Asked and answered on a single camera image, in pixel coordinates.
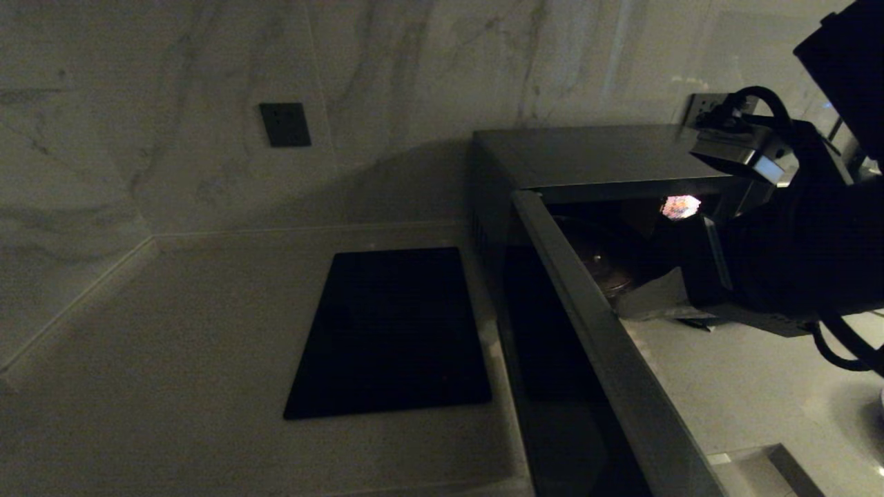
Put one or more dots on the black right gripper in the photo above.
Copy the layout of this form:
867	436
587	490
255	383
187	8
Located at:
794	262

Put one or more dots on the black glass microwave door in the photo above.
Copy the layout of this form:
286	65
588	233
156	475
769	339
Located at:
587	310

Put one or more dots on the clear glass plate rim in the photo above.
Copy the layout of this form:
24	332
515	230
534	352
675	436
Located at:
604	259

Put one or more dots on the black induction cooktop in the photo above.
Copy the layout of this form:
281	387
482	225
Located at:
394	331

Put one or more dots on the dark double wall socket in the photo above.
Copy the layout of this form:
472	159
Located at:
704	107

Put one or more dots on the dark single wall socket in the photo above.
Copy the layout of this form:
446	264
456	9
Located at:
285	125

